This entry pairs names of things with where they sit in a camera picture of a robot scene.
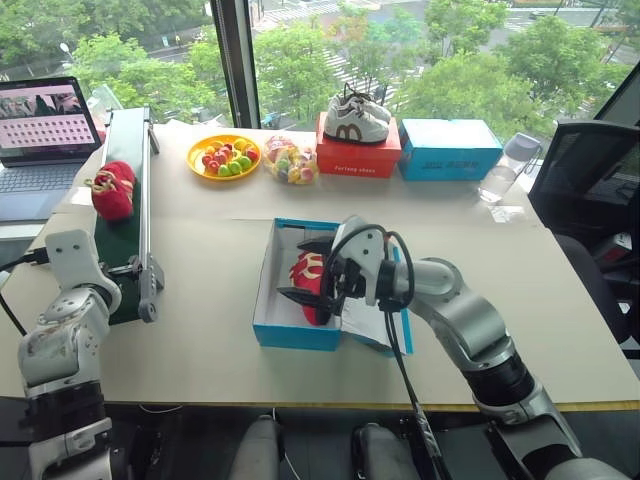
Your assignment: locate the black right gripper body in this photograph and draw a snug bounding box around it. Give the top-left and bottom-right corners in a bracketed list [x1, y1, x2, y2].
[321, 252, 370, 317]

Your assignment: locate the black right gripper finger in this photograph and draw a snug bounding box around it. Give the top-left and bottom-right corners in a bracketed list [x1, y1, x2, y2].
[276, 287, 335, 315]
[296, 238, 335, 257]

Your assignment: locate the red plush shoe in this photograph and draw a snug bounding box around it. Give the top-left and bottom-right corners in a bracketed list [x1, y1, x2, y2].
[288, 251, 335, 328]
[84, 160, 137, 222]

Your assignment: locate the open blue shoebox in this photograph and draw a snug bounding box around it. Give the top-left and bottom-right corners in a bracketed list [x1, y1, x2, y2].
[252, 217, 415, 359]

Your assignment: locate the red shoebox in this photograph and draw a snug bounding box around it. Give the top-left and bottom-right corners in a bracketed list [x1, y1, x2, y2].
[314, 110, 403, 180]

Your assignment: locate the closed blue shoebox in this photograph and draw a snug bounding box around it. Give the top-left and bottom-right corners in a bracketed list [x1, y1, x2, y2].
[397, 118, 504, 182]

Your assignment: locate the clear bag of toy fruits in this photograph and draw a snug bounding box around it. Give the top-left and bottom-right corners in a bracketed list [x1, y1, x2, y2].
[262, 134, 320, 186]

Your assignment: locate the white brown sneaker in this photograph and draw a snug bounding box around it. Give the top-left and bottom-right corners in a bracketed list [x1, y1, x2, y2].
[322, 96, 391, 147]
[343, 82, 393, 124]

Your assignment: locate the yellow plate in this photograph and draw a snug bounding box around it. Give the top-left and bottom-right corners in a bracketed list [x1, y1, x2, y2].
[186, 133, 263, 182]

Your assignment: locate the grey rounded shape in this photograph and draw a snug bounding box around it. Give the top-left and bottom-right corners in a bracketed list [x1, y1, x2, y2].
[227, 414, 282, 480]
[349, 422, 417, 480]

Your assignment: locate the clear water bottle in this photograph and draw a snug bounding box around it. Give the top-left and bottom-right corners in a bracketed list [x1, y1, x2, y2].
[477, 132, 544, 204]

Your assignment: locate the green conveyor belt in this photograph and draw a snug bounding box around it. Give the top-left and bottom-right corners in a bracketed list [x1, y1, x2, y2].
[92, 105, 166, 326]

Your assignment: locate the black office chair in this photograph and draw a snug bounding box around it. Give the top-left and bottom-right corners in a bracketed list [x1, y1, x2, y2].
[527, 119, 640, 347]

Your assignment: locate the grey laptop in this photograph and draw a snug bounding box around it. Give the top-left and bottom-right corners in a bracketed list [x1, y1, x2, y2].
[0, 75, 104, 223]

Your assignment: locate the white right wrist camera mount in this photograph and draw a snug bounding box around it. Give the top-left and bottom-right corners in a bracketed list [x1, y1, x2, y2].
[333, 215, 389, 307]

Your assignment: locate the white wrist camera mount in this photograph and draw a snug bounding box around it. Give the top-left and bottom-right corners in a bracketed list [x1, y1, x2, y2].
[44, 229, 110, 291]
[333, 215, 389, 307]

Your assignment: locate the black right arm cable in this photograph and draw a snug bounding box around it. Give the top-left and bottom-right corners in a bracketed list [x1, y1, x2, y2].
[319, 223, 454, 480]

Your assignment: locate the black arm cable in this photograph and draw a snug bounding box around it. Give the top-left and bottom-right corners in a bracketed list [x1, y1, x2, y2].
[319, 223, 454, 480]
[0, 248, 50, 337]

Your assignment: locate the dark window frame post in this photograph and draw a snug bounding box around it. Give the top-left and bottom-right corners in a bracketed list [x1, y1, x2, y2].
[209, 0, 262, 129]

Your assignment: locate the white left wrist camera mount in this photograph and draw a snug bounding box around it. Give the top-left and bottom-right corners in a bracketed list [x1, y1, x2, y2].
[44, 229, 110, 291]

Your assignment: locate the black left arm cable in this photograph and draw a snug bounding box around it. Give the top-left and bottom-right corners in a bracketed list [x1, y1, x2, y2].
[0, 248, 50, 337]

